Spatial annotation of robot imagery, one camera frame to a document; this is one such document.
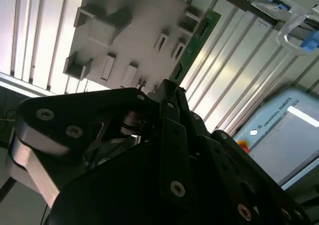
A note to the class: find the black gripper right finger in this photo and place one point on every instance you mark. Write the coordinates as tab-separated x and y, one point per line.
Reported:
224	160

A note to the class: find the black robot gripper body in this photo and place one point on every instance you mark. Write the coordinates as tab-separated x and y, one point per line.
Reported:
119	190

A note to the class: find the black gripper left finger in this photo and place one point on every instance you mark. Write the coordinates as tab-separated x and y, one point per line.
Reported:
87	110

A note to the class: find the green RAM stick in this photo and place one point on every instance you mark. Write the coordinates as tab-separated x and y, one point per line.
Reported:
192	48

